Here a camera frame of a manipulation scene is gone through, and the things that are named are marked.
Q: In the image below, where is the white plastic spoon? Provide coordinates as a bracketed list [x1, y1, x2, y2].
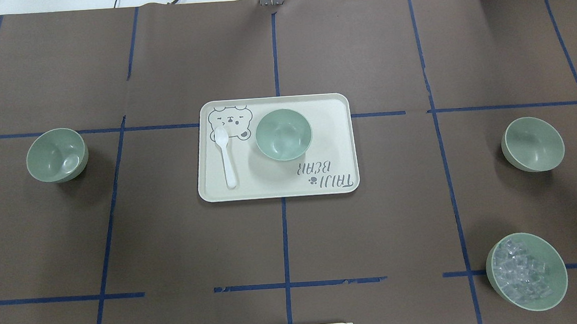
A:
[214, 126, 238, 189]

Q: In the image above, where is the green bowl on tray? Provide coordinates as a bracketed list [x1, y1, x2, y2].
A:
[255, 108, 313, 161]

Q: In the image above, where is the cream bear tray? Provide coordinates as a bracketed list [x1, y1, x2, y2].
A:
[198, 93, 360, 202]

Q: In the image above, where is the green bowl with ice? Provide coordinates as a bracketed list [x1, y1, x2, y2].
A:
[485, 232, 569, 312]

